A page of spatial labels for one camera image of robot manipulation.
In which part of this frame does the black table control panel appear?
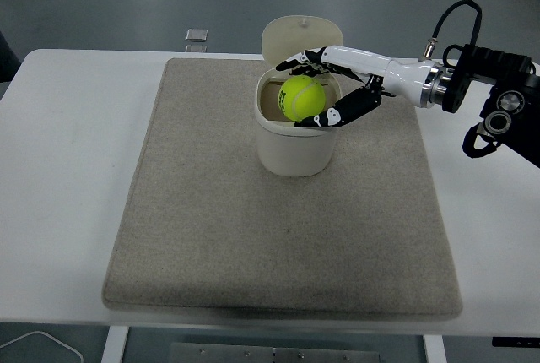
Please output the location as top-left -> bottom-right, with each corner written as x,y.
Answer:
491,336 -> 540,348

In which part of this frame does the grey metal plate with screws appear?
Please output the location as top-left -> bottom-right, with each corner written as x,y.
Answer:
169,341 -> 381,363

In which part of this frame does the white cable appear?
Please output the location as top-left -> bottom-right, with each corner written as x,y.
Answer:
0,330 -> 84,363

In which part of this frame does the cream lidded bin box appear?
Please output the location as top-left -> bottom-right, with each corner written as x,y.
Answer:
253,15 -> 343,177

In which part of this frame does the beige fabric mat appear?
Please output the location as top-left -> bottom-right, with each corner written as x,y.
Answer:
101,57 -> 463,325

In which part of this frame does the white table leg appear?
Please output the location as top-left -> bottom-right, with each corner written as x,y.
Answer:
423,334 -> 447,363
100,326 -> 130,363

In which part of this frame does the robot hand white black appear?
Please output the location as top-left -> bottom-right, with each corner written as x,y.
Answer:
276,45 -> 435,129

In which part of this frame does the yellow tennis ball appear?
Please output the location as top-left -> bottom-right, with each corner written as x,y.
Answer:
277,75 -> 327,121

